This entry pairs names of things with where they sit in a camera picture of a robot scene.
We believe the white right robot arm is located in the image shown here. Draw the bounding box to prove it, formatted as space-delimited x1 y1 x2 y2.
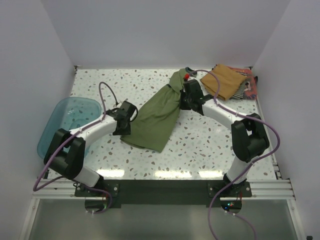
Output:
179 79 270 197

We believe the red patterned folded tank top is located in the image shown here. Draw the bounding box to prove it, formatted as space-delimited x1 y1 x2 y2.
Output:
228 66 258 100

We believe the translucent blue plastic bin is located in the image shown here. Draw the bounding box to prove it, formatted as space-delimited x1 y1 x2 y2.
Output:
37 97 102 159

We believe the striped folded tank top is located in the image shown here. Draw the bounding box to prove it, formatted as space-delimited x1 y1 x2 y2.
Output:
231 81 251 100

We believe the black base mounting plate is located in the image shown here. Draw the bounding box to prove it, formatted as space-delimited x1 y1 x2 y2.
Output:
74 178 252 210

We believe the olive green tank top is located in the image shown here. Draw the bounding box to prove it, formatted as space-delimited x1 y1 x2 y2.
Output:
120 67 194 153

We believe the aluminium frame rail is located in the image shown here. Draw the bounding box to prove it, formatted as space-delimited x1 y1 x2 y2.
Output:
32 179 296 200

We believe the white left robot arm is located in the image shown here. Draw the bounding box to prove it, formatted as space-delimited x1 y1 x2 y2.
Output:
44 101 138 196

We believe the tan ribbed tank top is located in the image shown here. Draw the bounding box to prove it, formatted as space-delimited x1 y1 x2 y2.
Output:
200 64 247 101

